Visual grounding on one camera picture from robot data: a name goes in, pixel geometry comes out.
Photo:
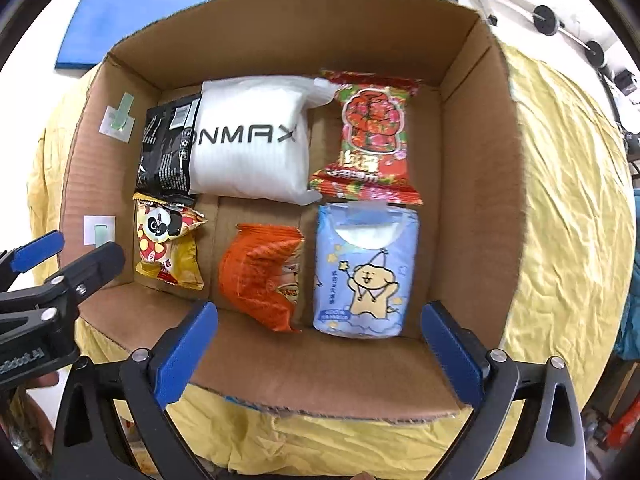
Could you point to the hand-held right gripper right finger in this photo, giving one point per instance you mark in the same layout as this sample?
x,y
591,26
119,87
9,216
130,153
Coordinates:
x,y
452,355

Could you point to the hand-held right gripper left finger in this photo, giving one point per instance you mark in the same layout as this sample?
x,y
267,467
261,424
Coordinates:
x,y
182,355

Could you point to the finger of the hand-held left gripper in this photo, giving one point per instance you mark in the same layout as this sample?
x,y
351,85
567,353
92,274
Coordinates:
x,y
37,255
100,265

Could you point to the yellow panda snack packet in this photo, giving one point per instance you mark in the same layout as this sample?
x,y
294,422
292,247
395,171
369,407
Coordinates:
x,y
160,240

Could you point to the orange snack packet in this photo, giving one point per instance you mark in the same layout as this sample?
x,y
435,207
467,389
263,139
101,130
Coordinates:
x,y
255,280

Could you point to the blue cartoon tissue pack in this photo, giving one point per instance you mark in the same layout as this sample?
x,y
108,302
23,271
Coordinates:
x,y
365,280

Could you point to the black snack packet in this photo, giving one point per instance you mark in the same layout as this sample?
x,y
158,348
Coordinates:
x,y
165,155

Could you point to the white plastic pillow pack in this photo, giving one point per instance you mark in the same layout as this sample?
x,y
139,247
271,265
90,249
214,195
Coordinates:
x,y
250,160

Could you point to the cardboard box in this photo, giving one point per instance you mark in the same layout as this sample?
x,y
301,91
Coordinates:
x,y
465,160

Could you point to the red patterned snack packet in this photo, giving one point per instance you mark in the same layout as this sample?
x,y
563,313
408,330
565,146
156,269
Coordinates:
x,y
372,130

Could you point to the yellow tablecloth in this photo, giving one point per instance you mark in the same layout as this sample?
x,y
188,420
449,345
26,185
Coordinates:
x,y
565,210

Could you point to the teal jacket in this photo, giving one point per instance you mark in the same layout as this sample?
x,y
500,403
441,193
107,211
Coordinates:
x,y
631,285

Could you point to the blue foam mat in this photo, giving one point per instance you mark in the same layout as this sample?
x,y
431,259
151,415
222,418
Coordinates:
x,y
110,15

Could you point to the black box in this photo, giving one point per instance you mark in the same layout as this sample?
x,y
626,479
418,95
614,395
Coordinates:
x,y
625,82

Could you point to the short barbell with black plates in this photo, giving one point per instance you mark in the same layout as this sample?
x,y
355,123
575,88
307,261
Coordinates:
x,y
545,17

